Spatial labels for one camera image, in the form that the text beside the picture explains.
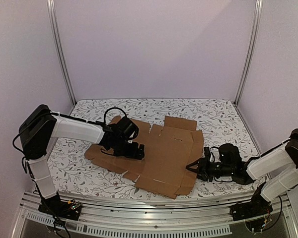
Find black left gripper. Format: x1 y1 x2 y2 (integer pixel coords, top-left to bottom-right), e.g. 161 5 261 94
114 138 145 161

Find brown cardboard box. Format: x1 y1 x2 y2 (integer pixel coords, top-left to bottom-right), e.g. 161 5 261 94
84 116 204 199

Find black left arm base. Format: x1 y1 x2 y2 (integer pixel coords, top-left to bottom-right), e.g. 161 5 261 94
38 193 82 221

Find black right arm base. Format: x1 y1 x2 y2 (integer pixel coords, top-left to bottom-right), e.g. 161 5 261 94
229 182 273 221

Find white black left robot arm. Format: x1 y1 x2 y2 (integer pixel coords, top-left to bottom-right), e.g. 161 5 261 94
12 104 145 215

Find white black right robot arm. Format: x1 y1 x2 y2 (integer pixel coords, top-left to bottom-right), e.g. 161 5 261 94
186 128 298 216

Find floral patterned table mat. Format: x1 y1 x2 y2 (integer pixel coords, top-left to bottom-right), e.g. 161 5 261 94
48 99 258 200

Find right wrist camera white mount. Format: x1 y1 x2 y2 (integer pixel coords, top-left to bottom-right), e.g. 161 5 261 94
204 147 215 162

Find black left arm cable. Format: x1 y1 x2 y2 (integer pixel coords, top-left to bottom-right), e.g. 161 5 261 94
103 107 129 128

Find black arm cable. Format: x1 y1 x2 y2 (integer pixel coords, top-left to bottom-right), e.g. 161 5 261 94
103 107 129 128
208 138 293 162

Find aluminium front rail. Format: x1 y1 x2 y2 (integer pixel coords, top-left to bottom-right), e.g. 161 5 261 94
18 190 293 236

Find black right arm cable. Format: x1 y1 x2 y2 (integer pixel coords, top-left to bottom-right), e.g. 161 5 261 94
208 138 293 162

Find left aluminium frame post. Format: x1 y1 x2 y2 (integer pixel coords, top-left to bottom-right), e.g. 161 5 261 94
46 0 77 106

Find aluminium frame post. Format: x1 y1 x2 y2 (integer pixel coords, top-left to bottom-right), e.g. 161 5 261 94
233 0 263 107
46 0 77 106

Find right aluminium frame post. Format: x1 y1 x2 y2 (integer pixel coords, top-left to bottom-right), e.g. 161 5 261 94
233 0 263 107

